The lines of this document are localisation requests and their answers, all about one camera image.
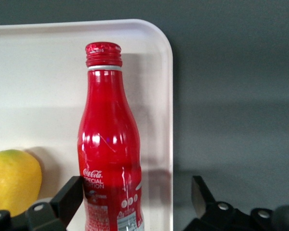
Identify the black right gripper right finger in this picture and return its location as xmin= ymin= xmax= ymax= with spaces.
xmin=184 ymin=175 xmax=251 ymax=231

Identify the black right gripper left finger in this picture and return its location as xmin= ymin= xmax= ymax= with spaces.
xmin=25 ymin=175 xmax=84 ymax=231

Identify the red coke bottle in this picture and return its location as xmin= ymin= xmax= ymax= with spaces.
xmin=77 ymin=42 xmax=145 ymax=231

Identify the beige plastic tray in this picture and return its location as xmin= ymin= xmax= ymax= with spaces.
xmin=0 ymin=18 xmax=174 ymax=231

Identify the yellow lemon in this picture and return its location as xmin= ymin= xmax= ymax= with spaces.
xmin=0 ymin=149 xmax=43 ymax=217

